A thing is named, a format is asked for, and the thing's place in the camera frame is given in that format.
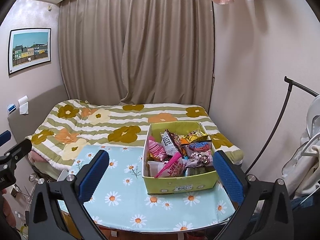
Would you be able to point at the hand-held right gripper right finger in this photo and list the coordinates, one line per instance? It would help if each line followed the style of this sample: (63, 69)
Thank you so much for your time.
(228, 177)

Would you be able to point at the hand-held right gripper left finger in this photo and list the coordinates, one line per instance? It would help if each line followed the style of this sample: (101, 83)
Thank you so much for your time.
(93, 175)

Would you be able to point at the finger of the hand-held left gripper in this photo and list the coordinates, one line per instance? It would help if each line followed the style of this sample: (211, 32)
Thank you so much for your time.
(21, 148)
(5, 137)

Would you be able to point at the blue red snack packet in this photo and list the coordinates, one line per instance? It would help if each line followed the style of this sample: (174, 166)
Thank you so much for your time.
(200, 146)

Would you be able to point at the green cardboard box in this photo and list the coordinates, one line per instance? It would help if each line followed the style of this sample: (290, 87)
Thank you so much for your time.
(180, 183)

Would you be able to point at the yellow snack packet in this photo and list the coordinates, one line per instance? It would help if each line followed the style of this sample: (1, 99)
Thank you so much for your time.
(197, 135)

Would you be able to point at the small pink snack packet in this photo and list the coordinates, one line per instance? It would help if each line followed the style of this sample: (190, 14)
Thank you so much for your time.
(172, 167)

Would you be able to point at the pink striped snack packet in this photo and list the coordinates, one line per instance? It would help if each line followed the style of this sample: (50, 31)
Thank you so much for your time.
(156, 150)

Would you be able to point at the brown white chips bag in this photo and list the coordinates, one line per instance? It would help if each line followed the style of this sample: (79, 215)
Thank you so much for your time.
(168, 142)

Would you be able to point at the floral striped blanket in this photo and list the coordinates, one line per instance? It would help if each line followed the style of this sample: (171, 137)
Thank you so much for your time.
(105, 125)

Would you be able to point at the black clothes rack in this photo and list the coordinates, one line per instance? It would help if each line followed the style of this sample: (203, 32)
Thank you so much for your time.
(280, 120)

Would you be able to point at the white hanging garment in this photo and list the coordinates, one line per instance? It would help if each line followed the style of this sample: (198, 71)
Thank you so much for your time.
(307, 170)

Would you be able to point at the dark blue cloth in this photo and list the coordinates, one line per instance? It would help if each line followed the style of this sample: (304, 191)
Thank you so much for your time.
(306, 203)

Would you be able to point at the beige curtain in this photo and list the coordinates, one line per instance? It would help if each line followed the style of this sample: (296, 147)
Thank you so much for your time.
(135, 45)

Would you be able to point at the blue wall tag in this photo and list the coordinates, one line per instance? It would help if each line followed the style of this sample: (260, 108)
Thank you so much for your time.
(11, 108)

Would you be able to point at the white wall paper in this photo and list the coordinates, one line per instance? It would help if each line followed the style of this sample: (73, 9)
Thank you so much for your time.
(23, 104)

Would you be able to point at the wall poster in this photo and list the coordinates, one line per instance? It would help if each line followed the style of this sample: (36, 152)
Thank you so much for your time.
(30, 50)

